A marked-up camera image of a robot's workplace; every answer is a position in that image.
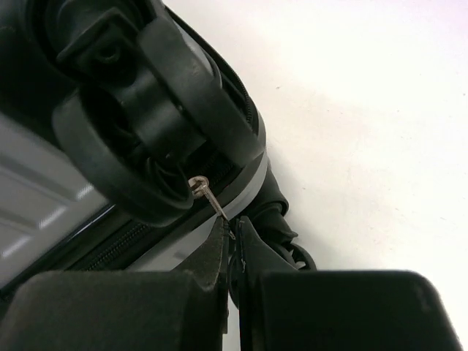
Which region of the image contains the grey suitcase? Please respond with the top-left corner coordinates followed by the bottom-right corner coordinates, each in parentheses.
top-left (1, 1), bottom-right (315, 303)

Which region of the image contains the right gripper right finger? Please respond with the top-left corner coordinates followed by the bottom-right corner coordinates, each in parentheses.
top-left (235, 217), bottom-right (461, 350)

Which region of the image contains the silver zipper pull tab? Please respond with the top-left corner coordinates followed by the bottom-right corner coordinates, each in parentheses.
top-left (188, 175), bottom-right (228, 221)

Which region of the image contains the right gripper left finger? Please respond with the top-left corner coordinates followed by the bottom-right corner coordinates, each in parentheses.
top-left (1, 218), bottom-right (229, 350)

